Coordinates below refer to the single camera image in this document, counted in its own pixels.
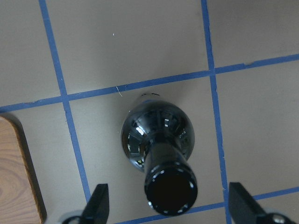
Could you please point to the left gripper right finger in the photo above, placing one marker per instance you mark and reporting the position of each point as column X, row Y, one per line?
column 244, row 209

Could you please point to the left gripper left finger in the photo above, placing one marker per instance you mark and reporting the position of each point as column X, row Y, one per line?
column 97, row 208

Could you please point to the dark wine bottle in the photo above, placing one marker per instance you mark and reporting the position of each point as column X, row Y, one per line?
column 158, row 138

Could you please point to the wooden tray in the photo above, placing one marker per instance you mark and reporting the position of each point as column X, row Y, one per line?
column 19, row 203

